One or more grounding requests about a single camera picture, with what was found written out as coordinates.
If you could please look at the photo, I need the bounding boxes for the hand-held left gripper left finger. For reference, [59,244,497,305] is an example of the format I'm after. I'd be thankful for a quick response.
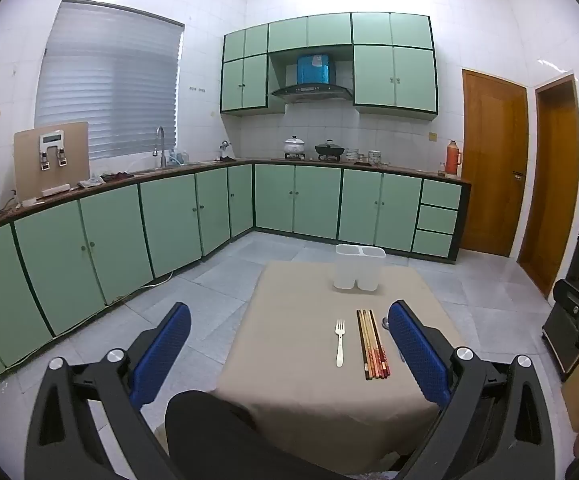
[24,302,191,480]

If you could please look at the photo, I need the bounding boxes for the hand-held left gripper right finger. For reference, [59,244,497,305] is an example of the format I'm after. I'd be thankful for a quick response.
[388,300,555,480]

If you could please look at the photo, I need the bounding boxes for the metal spoon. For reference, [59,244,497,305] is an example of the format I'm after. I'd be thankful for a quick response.
[380,317,405,363]

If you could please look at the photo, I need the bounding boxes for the row of mixed chopsticks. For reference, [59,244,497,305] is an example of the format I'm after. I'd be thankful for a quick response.
[356,309,391,381]

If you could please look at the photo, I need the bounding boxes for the white plastic utensil holder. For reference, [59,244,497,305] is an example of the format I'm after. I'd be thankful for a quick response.
[333,244,387,292]

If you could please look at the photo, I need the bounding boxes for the plain wooden door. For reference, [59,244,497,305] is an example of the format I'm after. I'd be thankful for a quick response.
[518,74,579,298]

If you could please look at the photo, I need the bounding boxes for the beige tablecloth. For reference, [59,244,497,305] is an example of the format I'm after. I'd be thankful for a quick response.
[154,260,450,476]

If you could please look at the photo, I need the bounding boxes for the red thermos flask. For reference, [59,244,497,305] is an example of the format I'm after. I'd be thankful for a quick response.
[444,140,463,176]

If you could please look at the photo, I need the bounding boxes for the green kitchen base cabinets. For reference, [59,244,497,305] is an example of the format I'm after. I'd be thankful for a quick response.
[0,157,471,396]

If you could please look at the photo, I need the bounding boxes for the metal kitchen faucet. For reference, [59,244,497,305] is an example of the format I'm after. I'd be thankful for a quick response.
[153,126,167,168]

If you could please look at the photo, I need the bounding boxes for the black lidded wok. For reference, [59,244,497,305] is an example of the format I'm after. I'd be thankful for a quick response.
[314,140,345,158]

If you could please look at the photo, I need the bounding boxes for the brown board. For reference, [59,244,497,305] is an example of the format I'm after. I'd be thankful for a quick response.
[13,121,90,201]

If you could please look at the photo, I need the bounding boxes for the white window blind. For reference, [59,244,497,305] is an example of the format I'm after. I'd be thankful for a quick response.
[34,0,186,161]

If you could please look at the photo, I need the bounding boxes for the black range hood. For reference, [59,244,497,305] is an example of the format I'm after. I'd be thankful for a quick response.
[270,84,354,105]

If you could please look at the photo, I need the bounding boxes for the blue wrapped hood chimney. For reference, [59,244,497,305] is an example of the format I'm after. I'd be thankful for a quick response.
[297,52,331,85]

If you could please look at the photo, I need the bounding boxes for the white floor cable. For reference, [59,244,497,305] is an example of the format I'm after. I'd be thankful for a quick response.
[142,270,175,289]

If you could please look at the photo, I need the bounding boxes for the wooden door with handle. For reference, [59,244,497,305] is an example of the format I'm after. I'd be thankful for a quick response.
[461,68,529,258]

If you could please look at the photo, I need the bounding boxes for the white wall-mount device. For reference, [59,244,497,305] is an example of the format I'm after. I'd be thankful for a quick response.
[36,130,70,171]

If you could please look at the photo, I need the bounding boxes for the green wall cabinets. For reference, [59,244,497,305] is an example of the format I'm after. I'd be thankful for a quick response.
[219,11,439,123]

